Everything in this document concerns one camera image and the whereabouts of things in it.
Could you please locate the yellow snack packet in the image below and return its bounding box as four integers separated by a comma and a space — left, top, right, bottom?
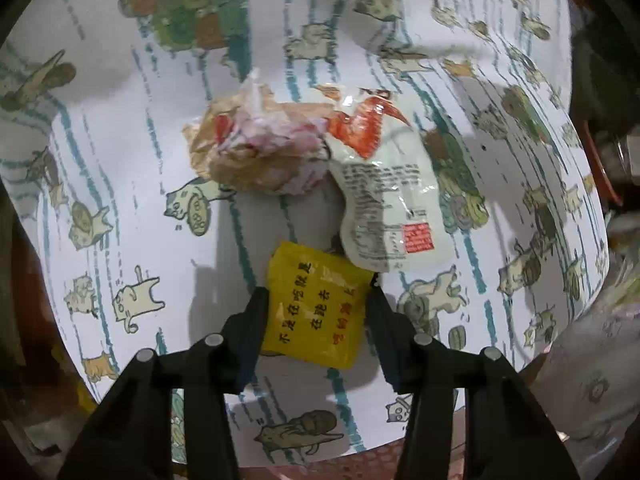
262, 242, 374, 370

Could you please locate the white red snack wrapper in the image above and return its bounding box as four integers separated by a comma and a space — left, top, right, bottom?
317, 84, 454, 273

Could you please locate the paper wrapper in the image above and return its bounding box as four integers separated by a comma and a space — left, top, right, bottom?
182, 70, 334, 195

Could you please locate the cat print tablecloth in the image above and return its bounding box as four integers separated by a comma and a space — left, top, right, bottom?
0, 0, 612, 468

